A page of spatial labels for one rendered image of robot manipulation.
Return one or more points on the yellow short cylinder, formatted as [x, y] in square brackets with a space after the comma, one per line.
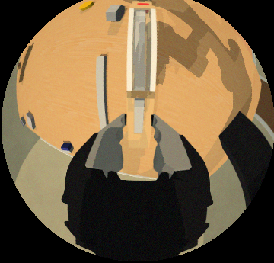
[86, 5]

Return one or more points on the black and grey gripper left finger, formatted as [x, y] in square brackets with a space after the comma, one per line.
[101, 153]

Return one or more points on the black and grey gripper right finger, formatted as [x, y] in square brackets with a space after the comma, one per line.
[174, 154]

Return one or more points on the long wooden batten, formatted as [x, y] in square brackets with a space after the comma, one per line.
[24, 62]

